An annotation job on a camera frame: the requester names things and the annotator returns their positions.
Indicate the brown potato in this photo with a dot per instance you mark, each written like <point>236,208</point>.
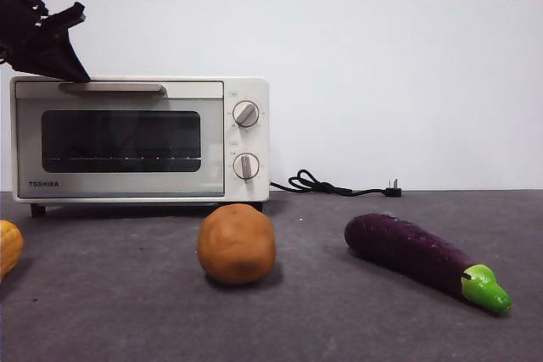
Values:
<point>235,247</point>

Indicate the yellow corn cob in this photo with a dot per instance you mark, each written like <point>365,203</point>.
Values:
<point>8,252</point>

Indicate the white toaster oven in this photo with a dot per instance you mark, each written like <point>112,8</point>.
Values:
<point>254,192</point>

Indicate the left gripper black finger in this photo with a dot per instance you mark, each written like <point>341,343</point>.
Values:
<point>38,63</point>
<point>63,50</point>

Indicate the beige oven knob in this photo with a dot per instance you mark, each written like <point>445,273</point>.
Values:
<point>246,166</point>
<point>246,114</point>

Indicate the purple eggplant green stem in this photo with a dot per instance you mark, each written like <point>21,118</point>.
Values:
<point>407,247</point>

